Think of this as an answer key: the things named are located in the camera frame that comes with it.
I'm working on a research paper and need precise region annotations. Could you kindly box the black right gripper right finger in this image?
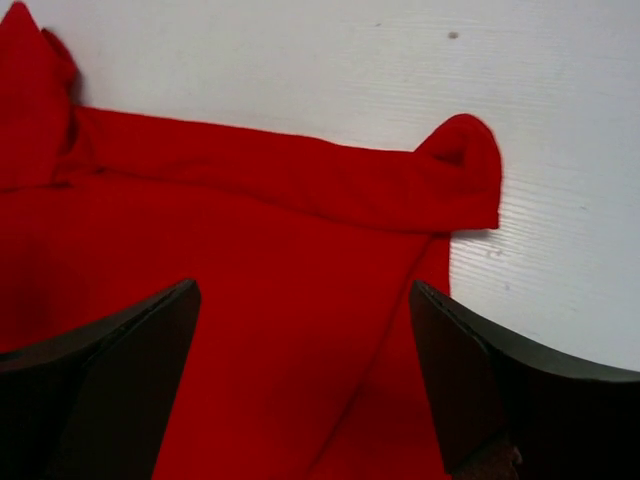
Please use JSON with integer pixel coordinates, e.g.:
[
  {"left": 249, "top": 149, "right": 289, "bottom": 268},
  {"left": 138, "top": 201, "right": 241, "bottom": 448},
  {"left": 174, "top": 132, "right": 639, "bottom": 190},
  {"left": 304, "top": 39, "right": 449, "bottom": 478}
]
[{"left": 409, "top": 281, "right": 639, "bottom": 479}]

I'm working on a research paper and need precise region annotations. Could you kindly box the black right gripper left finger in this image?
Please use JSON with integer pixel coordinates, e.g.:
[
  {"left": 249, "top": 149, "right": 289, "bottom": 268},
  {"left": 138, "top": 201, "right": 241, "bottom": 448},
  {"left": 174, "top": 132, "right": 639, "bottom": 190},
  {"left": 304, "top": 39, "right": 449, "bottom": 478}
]
[{"left": 1, "top": 279, "right": 201, "bottom": 479}]

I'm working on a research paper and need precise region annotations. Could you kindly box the red t shirt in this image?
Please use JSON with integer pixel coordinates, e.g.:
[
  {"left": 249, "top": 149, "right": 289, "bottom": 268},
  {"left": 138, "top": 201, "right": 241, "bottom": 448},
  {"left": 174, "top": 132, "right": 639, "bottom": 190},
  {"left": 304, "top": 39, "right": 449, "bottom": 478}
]
[{"left": 1, "top": 3, "right": 502, "bottom": 479}]

